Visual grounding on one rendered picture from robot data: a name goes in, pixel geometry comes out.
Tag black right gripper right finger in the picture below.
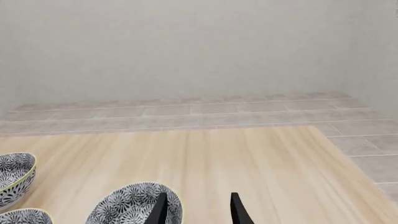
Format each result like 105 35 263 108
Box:
230 192 256 224

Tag black white patterned bowl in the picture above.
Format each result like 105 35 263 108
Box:
85 183 183 224
0 208 56 224
0 152 37 212

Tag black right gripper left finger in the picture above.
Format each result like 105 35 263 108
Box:
146 192 168 224

